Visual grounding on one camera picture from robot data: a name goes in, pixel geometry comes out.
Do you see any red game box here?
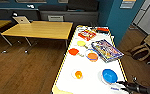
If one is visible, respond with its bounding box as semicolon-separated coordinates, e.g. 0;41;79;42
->
78;29;98;42

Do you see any colourful board game box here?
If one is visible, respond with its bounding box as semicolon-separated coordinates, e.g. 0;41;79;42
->
90;38;125;63

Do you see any light grey sofa pillow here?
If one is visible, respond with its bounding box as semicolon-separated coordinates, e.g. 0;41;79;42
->
47;14;64;22

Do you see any blue bowl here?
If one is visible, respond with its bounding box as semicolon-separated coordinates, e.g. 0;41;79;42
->
101;68;119;85

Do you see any red orange flat item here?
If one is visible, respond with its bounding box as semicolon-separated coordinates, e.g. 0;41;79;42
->
68;48;80;57

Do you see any open laptop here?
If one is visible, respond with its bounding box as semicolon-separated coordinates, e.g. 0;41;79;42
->
13;15;31;25

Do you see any small white ledge item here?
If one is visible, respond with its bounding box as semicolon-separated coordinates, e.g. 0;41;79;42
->
26;3;36;9

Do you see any white activity table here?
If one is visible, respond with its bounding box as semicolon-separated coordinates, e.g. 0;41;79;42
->
50;24;132;94

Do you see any dark low sofa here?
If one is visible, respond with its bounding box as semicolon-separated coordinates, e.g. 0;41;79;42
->
0;8;41;22

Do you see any long grey sofa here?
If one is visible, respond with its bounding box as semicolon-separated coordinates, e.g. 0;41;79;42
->
39;3;100;25

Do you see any brown backpack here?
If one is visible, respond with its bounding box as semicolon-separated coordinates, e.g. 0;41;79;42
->
129;44;150;62

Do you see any dark sofa back cushion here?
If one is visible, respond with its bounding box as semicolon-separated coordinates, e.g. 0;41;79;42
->
67;0;100;12

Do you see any orange bowl pale rim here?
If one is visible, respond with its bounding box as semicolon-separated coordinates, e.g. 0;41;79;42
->
85;49;100;63

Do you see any small beige wall poster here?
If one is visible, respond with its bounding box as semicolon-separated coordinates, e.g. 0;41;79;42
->
120;0;137;10

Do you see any small orange plastic bowl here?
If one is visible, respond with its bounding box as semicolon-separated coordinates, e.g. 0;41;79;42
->
71;68;84;80

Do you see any black red flat item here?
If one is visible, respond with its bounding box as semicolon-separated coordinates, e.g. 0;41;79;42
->
95;27;111;34

